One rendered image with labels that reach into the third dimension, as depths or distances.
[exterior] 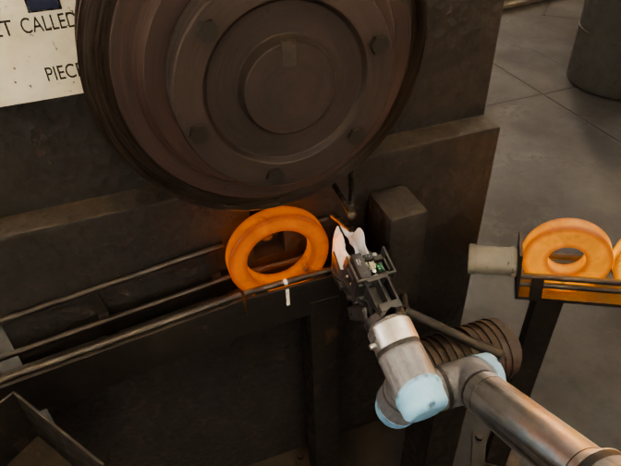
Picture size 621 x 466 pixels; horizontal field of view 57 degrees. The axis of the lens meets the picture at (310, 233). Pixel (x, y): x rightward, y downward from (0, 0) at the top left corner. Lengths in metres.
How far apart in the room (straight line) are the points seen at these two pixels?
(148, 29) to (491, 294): 1.61
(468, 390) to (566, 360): 0.98
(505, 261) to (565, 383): 0.81
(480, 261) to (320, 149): 0.48
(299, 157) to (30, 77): 0.39
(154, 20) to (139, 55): 0.05
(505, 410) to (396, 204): 0.39
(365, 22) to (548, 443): 0.58
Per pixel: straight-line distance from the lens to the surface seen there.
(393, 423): 1.01
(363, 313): 0.96
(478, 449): 1.67
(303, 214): 0.96
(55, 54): 0.89
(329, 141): 0.77
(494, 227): 2.35
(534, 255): 1.12
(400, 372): 0.89
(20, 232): 0.99
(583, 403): 1.85
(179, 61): 0.67
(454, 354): 1.16
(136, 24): 0.72
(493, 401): 0.93
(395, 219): 1.01
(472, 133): 1.14
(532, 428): 0.87
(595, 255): 1.13
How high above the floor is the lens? 1.41
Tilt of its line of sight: 39 degrees down
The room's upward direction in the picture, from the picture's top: 2 degrees counter-clockwise
